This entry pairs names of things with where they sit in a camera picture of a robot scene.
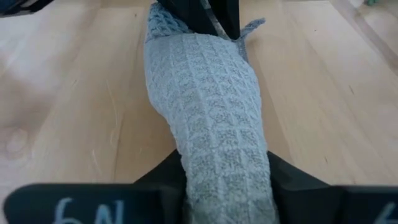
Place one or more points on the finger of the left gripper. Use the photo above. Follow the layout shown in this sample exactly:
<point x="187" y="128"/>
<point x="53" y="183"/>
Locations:
<point x="227" y="15"/>
<point x="186" y="12"/>

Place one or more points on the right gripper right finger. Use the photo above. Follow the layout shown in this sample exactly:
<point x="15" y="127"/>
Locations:
<point x="326" y="205"/>

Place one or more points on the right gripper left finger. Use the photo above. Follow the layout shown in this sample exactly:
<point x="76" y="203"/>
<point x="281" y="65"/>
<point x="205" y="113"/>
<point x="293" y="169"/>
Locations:
<point x="93" y="205"/>

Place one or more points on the grey waffle microfiber towel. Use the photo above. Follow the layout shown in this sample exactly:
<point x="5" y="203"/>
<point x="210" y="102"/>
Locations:
<point x="211" y="109"/>

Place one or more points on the small artificial green plant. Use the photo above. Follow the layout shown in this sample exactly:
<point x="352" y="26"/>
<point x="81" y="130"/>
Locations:
<point x="371" y="2"/>

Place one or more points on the black aluminium table frame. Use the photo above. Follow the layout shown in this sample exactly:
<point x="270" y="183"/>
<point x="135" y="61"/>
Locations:
<point x="18" y="7"/>

